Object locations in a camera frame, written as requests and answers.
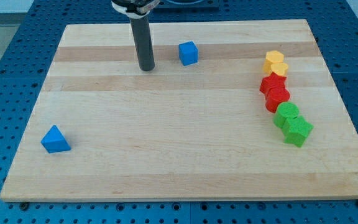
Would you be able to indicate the robot arm flange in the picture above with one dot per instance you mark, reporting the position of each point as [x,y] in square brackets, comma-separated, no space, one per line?
[134,9]

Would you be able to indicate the blue cube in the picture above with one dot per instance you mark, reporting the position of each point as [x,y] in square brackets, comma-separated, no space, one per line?
[188,53]

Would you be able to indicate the yellow hexagon block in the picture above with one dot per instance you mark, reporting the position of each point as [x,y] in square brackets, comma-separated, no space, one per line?
[272,57]

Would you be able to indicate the wooden board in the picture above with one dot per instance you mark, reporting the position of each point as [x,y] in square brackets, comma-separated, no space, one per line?
[184,133]

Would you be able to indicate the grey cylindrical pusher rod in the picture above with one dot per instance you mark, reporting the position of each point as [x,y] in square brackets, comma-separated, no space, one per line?
[143,43]

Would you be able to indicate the red cylinder block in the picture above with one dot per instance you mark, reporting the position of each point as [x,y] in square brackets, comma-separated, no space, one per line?
[275,96]

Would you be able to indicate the red star block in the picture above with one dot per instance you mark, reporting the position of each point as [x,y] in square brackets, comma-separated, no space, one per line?
[270,82]

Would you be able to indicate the green cylinder block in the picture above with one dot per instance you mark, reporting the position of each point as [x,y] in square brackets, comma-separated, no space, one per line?
[285,111]

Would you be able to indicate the yellow heart block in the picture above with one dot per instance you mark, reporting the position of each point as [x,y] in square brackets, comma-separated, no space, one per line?
[280,68]

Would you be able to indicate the green star block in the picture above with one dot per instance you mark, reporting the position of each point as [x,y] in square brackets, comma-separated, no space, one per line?
[296,131]

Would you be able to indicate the blue triangular prism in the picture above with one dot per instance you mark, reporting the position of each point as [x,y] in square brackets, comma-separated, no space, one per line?
[54,141]

